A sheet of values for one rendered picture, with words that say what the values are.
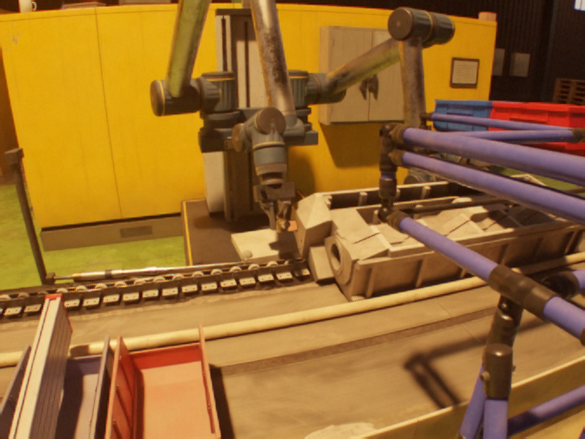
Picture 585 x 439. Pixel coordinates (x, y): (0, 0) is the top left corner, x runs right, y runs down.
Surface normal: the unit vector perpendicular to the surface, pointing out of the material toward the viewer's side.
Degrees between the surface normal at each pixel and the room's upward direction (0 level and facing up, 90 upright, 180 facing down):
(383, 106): 90
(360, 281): 100
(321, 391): 0
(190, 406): 0
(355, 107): 90
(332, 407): 0
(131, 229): 90
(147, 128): 90
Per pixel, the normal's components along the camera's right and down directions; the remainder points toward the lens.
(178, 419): 0.00, -0.92
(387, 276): 0.28, 0.52
